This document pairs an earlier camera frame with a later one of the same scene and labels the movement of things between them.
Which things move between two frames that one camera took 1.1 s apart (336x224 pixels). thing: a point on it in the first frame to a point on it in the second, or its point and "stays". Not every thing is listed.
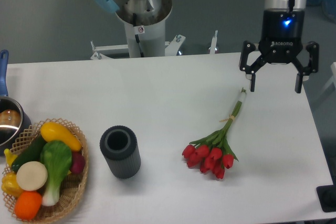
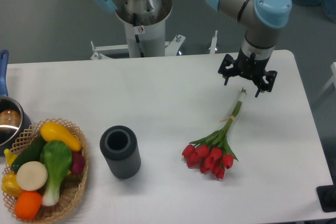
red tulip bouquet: (211, 153) stays
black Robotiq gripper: (283, 32) to (252, 62)
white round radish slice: (31, 176) stays
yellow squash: (55, 131) stays
